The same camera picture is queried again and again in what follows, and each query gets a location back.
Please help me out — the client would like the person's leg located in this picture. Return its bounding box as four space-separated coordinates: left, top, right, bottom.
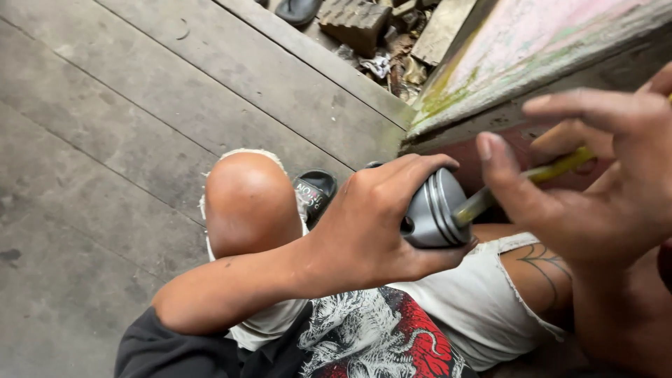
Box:
472 223 575 331
205 152 305 260

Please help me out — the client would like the grey metal piston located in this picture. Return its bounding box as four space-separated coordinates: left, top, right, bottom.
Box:
401 167 473 250

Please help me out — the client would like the person's left hand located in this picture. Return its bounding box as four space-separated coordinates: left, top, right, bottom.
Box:
302 154 480 298

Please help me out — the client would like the person's right hand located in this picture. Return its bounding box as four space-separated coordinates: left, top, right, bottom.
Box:
475 62 672 270

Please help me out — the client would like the plain black sandal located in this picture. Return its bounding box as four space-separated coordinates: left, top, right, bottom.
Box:
274 0 323 27

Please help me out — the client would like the black printed t-shirt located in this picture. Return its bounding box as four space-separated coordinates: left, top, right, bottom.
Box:
114 286 478 378

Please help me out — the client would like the black printed sandal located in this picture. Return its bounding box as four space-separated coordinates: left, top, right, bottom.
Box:
292 169 338 230

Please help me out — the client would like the person's left leg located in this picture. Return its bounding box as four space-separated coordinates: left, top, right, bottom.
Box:
205 152 305 260

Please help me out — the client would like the grey wooden plank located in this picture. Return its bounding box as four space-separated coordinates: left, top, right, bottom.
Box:
411 0 478 66

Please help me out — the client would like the person's right leg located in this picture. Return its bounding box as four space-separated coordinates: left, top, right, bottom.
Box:
472 223 575 331

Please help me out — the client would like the weathered brown brick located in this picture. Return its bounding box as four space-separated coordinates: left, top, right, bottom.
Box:
318 0 393 58

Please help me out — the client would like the yellow handled screwdriver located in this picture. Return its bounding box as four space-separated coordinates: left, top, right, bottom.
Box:
453 94 672 229

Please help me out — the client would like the heap of rubble and litter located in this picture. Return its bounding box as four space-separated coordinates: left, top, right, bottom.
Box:
335 0 443 104

